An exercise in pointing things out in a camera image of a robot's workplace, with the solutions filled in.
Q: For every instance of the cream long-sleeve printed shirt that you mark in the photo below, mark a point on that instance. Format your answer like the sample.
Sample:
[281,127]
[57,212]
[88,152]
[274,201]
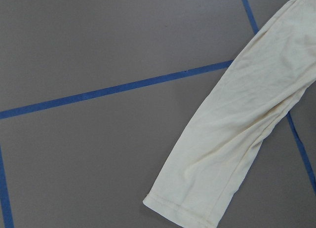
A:
[211,158]

